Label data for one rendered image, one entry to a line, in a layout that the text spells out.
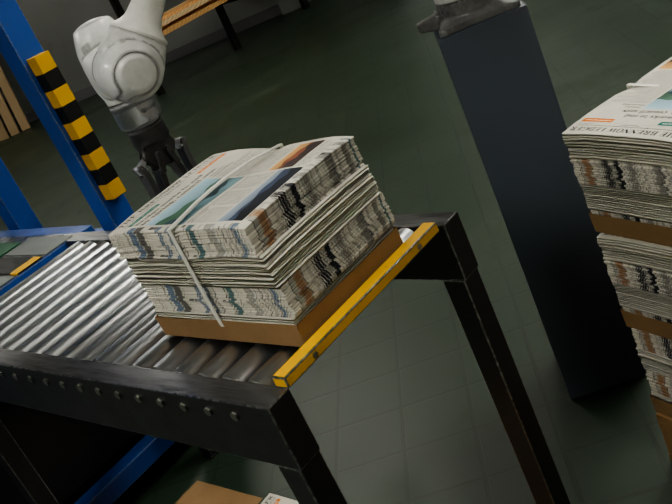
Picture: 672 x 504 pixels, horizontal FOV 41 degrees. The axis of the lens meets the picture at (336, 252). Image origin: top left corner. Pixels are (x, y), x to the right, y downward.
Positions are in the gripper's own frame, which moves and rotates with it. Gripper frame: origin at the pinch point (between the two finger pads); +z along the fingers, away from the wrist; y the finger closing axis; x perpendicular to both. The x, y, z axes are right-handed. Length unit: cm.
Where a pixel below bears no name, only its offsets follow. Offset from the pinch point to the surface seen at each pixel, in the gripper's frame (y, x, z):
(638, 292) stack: 39, -68, 45
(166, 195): -11.9, -13.7, -10.2
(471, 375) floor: 62, 5, 93
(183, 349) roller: -26.0, -17.0, 13.5
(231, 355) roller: -26.0, -30.2, 13.7
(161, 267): -23.8, -20.5, -2.6
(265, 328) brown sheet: -24.0, -39.9, 9.0
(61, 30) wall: 507, 834, 9
